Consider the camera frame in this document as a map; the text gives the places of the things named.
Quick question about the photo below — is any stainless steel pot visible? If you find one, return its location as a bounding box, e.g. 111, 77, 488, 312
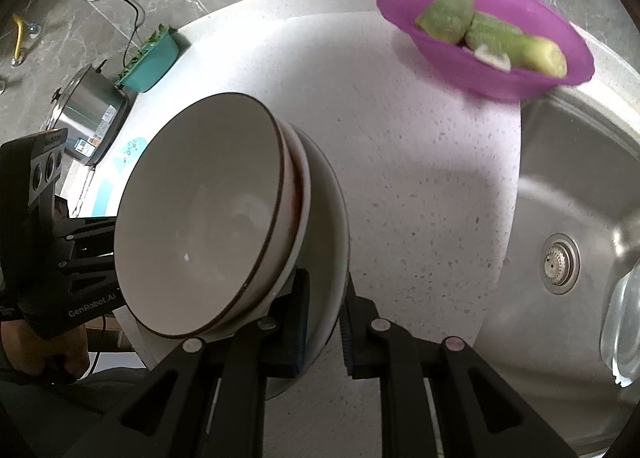
46, 62, 132, 169

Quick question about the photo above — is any green cucumber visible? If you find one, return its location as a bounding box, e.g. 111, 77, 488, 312
415, 0, 476, 44
465, 12, 569, 78

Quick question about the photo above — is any white bowl with red pattern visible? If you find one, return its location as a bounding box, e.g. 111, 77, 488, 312
205, 120, 312, 344

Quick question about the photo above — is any stainless steel sink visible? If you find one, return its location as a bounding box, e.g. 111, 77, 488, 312
472, 82, 640, 458

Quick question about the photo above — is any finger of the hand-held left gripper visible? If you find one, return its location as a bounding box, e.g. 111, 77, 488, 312
59, 255, 119, 289
55, 215, 121, 259

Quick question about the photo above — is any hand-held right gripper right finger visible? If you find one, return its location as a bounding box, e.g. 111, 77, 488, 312
339, 274, 581, 458

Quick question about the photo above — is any sink drain strainer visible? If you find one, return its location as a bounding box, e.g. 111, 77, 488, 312
540, 233, 582, 295

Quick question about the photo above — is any teal plastic basin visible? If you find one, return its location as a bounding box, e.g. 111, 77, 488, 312
116, 30, 180, 93

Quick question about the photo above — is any clear glass container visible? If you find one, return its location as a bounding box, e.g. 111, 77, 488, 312
599, 270, 640, 389

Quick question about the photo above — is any plain white bowl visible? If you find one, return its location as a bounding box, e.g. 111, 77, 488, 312
145, 130, 350, 401

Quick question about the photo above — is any person's left hand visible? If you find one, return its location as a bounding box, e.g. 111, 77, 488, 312
0, 320, 92, 386

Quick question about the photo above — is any brown-rimmed cream bowl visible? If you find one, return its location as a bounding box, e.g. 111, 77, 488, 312
114, 92, 296, 339

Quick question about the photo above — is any purple plastic bowl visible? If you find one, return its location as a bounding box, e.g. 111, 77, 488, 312
376, 0, 596, 103

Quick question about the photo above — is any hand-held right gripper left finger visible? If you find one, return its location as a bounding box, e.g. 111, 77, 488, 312
87, 268, 313, 458

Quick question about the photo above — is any white vegetable piece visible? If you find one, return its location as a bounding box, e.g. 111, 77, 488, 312
474, 44, 512, 71

